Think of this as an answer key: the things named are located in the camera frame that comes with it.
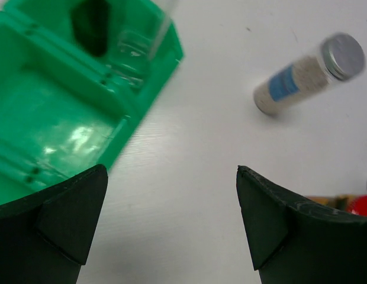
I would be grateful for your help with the green three-compartment plastic bin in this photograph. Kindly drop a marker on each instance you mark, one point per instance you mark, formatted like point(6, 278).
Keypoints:
point(61, 109)

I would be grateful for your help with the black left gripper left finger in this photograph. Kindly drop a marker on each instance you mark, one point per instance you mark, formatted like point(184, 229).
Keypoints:
point(46, 237)

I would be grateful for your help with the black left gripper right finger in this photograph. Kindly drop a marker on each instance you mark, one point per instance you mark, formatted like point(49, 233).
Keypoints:
point(293, 239)

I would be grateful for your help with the white shaker blue label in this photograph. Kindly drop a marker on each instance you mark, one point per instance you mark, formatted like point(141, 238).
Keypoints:
point(338, 59)

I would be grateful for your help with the clear glass bottle gold spout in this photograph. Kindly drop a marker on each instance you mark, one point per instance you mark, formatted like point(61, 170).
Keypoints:
point(136, 31)

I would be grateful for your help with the red cap sauce bottle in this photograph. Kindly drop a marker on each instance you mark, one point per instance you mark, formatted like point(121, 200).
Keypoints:
point(355, 204)

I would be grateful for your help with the glass bottle with dark sauce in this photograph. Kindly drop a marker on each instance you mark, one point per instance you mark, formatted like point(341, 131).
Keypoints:
point(90, 26)

